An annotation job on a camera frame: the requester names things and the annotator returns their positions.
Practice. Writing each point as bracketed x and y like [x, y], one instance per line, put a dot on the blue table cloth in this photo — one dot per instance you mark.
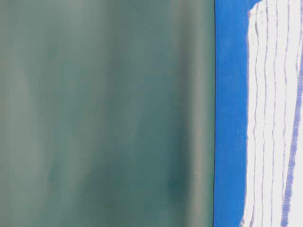
[231, 28]

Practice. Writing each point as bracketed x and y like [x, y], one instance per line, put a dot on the white blue striped towel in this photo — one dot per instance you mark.
[274, 169]

